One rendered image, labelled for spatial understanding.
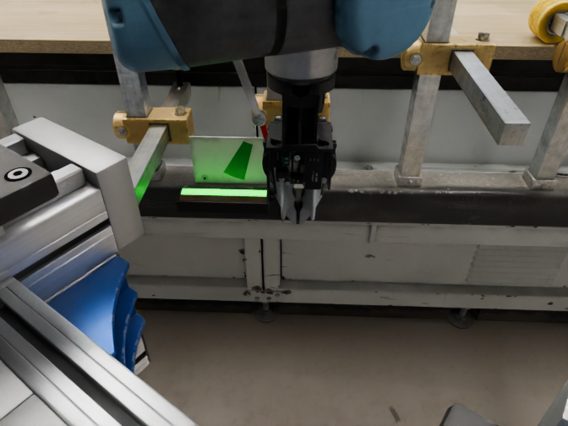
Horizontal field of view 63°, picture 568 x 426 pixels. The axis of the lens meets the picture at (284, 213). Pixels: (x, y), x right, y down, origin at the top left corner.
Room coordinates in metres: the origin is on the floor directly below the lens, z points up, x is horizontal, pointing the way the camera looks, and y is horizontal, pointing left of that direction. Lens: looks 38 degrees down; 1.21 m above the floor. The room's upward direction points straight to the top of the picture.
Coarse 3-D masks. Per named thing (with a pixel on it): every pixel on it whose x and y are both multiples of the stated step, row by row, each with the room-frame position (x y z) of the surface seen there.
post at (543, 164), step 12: (564, 84) 0.75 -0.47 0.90; (564, 96) 0.74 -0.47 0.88; (552, 108) 0.76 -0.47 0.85; (564, 108) 0.72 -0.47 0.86; (552, 120) 0.74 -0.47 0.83; (564, 120) 0.72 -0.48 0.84; (552, 132) 0.73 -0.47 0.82; (564, 132) 0.72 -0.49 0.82; (540, 144) 0.75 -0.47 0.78; (552, 144) 0.72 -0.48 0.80; (564, 144) 0.72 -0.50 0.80; (540, 156) 0.74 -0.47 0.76; (552, 156) 0.72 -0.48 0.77; (540, 168) 0.72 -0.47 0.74; (552, 168) 0.72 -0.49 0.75
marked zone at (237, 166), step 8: (248, 144) 0.74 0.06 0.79; (240, 152) 0.74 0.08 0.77; (248, 152) 0.74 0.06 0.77; (232, 160) 0.74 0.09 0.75; (240, 160) 0.74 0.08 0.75; (248, 160) 0.74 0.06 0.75; (232, 168) 0.74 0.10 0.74; (240, 168) 0.74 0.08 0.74; (232, 176) 0.74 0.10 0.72; (240, 176) 0.74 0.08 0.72
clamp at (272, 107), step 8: (256, 96) 0.76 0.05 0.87; (264, 96) 0.76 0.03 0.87; (328, 96) 0.76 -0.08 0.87; (264, 104) 0.74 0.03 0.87; (272, 104) 0.74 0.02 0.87; (280, 104) 0.74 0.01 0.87; (328, 104) 0.73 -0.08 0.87; (272, 112) 0.74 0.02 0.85; (280, 112) 0.74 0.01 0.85; (328, 112) 0.73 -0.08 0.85; (272, 120) 0.74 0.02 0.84; (328, 120) 0.73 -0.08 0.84
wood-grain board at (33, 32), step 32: (0, 0) 1.28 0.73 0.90; (32, 0) 1.28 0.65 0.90; (64, 0) 1.28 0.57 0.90; (96, 0) 1.28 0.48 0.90; (480, 0) 1.28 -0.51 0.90; (512, 0) 1.28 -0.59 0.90; (0, 32) 1.02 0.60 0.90; (32, 32) 1.02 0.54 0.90; (64, 32) 1.02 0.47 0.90; (96, 32) 1.02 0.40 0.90; (512, 32) 1.02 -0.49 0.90
